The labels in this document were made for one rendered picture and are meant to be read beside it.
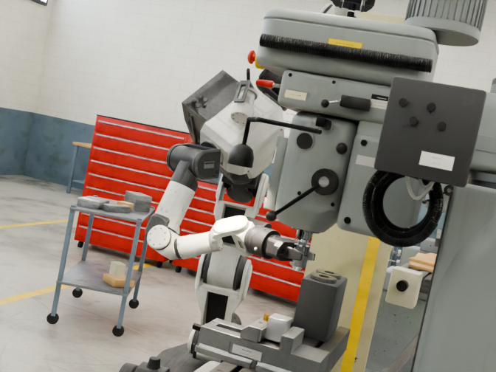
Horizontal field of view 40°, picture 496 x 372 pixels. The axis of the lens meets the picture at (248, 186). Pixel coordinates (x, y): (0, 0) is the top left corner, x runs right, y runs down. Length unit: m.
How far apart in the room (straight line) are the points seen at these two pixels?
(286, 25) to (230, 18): 10.03
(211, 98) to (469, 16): 0.91
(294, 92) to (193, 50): 10.21
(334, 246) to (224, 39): 8.47
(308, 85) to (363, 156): 0.24
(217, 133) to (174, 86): 9.82
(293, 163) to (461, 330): 0.60
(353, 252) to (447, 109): 2.22
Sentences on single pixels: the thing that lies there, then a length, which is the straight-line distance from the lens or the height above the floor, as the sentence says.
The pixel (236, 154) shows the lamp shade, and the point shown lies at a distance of 1.90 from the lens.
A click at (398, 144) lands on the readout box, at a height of 1.58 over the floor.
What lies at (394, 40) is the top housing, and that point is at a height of 1.84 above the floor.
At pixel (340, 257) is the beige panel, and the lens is 3.68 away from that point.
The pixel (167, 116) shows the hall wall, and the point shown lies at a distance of 12.05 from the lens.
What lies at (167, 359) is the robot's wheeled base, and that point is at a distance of 2.92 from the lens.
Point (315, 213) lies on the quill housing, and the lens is 1.83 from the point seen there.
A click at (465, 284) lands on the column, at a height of 1.29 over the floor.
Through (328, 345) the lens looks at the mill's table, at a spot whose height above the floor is 0.92.
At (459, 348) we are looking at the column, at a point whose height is 1.14.
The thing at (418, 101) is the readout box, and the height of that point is 1.68.
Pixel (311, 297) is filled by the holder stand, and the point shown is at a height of 1.06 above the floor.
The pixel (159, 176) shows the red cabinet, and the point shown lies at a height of 0.95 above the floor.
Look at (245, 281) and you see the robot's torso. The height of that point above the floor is 0.99.
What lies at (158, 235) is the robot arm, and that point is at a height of 1.18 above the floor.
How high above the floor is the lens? 1.53
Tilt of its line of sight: 4 degrees down
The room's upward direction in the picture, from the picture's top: 11 degrees clockwise
